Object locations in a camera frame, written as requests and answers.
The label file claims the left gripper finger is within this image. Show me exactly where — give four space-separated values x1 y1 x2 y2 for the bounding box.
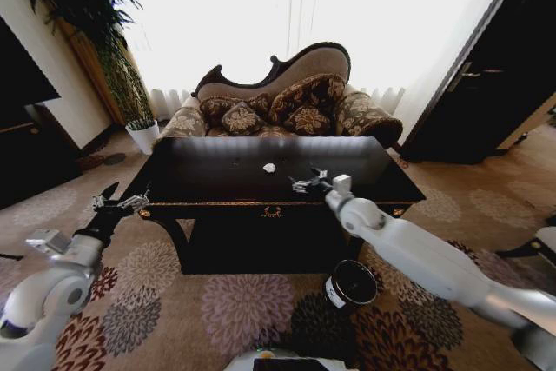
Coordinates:
92 181 121 208
115 189 152 212

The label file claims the small dark floral cushion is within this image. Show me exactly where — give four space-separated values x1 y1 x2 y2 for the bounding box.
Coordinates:
286 105 334 135

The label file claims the brown floral carved sofa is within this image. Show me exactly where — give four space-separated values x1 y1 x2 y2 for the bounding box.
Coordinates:
153 41 405 151

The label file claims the white plant pot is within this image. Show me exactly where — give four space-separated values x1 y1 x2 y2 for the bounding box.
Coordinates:
125 118 162 156

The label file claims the dark framed upholstered stool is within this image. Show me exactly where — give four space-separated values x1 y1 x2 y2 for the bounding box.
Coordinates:
494 226 556 268

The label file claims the small beige floral cushion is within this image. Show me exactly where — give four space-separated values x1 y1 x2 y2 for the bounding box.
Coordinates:
221 102 267 136

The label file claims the dark wooden coffee table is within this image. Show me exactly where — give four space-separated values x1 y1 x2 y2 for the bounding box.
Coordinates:
118 136 427 276

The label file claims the dark television cabinet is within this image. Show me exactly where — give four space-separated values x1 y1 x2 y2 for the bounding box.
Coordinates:
0 103 84 211

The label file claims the black flat television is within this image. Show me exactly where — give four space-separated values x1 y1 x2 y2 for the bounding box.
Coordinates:
0 16 62 116

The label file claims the tall green potted plant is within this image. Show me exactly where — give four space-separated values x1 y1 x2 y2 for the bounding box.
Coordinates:
3 0 156 129

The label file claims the dark floral bolster cushion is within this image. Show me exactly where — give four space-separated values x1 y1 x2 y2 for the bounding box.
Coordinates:
198 93 271 129

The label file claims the large dark floral cushion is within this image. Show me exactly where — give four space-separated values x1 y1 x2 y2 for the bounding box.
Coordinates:
268 74 348 129

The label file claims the dark wooden door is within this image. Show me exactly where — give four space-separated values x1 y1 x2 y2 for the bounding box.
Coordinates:
398 0 556 166

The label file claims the white robot front shell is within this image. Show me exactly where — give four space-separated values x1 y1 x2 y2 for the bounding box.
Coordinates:
222 346 339 371

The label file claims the floral patterned rug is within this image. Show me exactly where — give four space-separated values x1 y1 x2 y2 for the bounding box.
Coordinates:
0 157 556 371

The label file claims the black cylindrical trash bin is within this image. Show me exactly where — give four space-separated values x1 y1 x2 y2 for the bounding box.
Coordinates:
323 259 379 312

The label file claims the white sheer curtain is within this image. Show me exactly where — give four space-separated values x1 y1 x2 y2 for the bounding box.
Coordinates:
102 0 533 121

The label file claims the metal door handle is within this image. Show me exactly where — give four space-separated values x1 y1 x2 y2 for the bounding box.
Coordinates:
446 61 505 93

